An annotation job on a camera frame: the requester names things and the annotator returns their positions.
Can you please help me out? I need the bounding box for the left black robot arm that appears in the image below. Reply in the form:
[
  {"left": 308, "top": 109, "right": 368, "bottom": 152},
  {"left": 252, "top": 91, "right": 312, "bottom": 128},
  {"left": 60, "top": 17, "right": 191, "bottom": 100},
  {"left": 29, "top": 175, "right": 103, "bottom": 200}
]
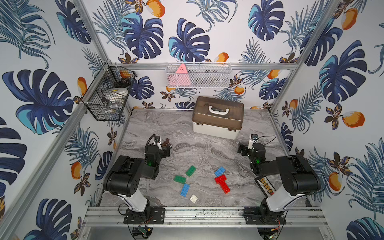
[{"left": 104, "top": 134, "right": 171, "bottom": 214}]

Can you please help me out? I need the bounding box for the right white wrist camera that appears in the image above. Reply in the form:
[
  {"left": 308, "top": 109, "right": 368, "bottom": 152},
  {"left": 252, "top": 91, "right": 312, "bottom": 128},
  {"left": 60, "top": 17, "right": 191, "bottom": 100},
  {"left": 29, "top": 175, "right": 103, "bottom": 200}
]
[{"left": 248, "top": 134, "right": 259, "bottom": 150}]

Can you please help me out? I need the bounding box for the black abacus tray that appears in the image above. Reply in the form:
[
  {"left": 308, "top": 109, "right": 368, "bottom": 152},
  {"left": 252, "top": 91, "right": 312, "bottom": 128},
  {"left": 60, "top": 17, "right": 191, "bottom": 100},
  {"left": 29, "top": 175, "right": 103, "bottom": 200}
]
[{"left": 255, "top": 176, "right": 276, "bottom": 198}]

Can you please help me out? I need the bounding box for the white bowl in basket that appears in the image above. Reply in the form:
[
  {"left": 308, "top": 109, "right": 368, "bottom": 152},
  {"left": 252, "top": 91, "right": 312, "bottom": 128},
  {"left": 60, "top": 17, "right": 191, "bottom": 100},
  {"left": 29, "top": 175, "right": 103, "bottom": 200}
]
[{"left": 103, "top": 88, "right": 129, "bottom": 103}]

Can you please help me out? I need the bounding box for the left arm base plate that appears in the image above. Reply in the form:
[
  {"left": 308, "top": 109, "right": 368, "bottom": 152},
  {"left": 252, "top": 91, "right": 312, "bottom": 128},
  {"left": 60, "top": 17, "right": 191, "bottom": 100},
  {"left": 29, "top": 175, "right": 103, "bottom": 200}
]
[{"left": 124, "top": 207, "right": 166, "bottom": 225}]

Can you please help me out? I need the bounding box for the blue lego brick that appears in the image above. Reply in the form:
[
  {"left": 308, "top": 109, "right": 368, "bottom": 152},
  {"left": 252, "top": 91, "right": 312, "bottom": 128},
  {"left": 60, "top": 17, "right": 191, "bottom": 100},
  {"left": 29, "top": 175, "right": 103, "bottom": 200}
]
[
  {"left": 180, "top": 184, "right": 190, "bottom": 197},
  {"left": 215, "top": 167, "right": 226, "bottom": 177}
]

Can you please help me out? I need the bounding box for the pink triangle card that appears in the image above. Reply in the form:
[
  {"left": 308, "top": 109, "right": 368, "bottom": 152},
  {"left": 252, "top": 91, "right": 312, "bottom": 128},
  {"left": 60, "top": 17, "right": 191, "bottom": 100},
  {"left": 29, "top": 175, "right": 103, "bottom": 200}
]
[{"left": 169, "top": 64, "right": 191, "bottom": 87}]

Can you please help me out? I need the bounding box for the white square lego brick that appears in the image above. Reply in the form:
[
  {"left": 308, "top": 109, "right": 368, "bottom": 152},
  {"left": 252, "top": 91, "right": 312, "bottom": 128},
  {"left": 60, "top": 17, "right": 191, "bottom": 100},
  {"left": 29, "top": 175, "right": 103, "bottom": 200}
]
[{"left": 190, "top": 195, "right": 198, "bottom": 203}]

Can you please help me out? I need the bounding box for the brown lid storage box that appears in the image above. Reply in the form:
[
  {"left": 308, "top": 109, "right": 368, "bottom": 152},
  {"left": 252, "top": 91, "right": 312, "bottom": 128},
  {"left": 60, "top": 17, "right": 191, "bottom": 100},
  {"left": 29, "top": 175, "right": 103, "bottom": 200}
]
[{"left": 192, "top": 96, "right": 244, "bottom": 140}]

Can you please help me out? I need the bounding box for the green lego brick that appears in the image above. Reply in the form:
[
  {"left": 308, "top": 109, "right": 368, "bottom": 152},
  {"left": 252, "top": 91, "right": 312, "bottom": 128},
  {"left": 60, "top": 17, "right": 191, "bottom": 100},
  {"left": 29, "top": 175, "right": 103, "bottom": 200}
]
[
  {"left": 174, "top": 176, "right": 186, "bottom": 184},
  {"left": 186, "top": 166, "right": 197, "bottom": 177}
]

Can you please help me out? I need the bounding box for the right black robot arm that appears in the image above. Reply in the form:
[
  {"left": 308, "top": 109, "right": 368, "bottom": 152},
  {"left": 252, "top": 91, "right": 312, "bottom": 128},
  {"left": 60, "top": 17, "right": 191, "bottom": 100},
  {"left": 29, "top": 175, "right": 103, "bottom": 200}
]
[{"left": 238, "top": 143, "right": 322, "bottom": 216}]

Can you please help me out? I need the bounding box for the red lego brick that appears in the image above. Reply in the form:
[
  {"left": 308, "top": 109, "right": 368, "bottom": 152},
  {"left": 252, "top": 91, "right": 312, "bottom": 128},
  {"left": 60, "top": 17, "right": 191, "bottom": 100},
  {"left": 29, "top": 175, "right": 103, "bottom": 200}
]
[
  {"left": 215, "top": 175, "right": 227, "bottom": 184},
  {"left": 219, "top": 181, "right": 231, "bottom": 194}
]

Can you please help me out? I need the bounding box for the aluminium front rail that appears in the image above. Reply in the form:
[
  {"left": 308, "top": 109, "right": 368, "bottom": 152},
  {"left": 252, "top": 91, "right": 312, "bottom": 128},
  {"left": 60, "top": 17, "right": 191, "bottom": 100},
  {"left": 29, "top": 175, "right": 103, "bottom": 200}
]
[{"left": 83, "top": 207, "right": 328, "bottom": 228}]

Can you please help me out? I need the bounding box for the clear wall shelf tray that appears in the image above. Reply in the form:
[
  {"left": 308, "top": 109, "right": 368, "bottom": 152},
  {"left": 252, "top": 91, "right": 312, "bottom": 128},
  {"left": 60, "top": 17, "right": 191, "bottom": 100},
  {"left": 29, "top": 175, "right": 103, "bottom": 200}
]
[{"left": 165, "top": 63, "right": 232, "bottom": 89}]

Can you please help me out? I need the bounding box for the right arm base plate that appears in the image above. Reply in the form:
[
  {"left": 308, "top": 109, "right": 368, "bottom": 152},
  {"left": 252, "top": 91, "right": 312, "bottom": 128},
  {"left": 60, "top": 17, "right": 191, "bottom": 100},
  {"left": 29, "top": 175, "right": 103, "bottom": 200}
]
[{"left": 243, "top": 205, "right": 286, "bottom": 225}]

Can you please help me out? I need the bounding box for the black wire basket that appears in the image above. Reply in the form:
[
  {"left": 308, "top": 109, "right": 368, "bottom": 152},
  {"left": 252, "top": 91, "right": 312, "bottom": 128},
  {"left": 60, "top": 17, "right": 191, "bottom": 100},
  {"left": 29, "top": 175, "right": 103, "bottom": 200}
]
[{"left": 81, "top": 63, "right": 137, "bottom": 122}]

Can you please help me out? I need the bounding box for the brown wooden stamp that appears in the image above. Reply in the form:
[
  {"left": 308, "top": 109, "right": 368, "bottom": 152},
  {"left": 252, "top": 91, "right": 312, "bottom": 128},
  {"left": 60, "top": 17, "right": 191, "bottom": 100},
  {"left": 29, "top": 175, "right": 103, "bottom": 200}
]
[{"left": 162, "top": 138, "right": 172, "bottom": 148}]

